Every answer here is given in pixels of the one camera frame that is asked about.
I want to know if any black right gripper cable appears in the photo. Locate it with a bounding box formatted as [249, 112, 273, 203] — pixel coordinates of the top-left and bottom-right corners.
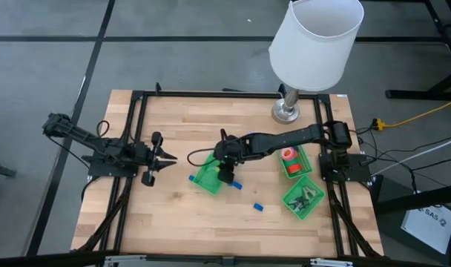
[186, 137, 248, 168]

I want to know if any black floor cable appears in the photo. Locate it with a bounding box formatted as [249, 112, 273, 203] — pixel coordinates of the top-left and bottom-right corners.
[373, 155, 451, 194]

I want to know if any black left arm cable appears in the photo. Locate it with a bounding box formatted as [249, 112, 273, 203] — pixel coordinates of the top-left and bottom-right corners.
[96, 119, 111, 139]

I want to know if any black aluminium table frame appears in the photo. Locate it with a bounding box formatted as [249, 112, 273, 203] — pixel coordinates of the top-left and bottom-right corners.
[73, 82, 383, 260]

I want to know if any white shade silver table lamp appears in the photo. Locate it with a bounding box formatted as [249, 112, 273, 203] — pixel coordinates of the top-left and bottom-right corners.
[268, 0, 366, 125]

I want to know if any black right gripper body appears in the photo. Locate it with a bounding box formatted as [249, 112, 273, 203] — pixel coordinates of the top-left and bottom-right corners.
[213, 128, 246, 185]

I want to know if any white floor cable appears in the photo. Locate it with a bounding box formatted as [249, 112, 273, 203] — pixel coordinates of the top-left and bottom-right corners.
[372, 133, 451, 177]

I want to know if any silver metal bracket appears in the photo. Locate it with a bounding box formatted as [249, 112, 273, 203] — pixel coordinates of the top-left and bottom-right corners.
[309, 258, 355, 267]
[103, 254, 148, 267]

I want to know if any white paper box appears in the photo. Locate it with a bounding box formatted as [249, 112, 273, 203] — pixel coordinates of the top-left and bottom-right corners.
[401, 203, 451, 256]

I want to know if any black rig crossbar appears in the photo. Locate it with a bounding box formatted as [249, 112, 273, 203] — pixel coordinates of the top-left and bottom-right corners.
[0, 250, 451, 267]

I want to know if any pink tape roll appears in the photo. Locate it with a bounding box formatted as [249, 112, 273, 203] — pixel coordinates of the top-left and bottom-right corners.
[280, 146, 299, 161]

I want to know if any yellow extension cable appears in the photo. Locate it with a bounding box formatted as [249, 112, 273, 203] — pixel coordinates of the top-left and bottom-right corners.
[381, 96, 451, 129]

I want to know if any black desk frame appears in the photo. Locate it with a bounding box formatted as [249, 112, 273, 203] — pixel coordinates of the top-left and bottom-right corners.
[372, 174, 451, 266]
[384, 0, 451, 102]

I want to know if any green plastic basket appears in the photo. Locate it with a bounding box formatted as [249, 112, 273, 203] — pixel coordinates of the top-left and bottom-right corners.
[280, 174, 326, 221]
[193, 152, 227, 197]
[277, 144, 314, 180]

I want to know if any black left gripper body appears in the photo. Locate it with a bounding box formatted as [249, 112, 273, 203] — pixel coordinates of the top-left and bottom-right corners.
[134, 131, 164, 188]

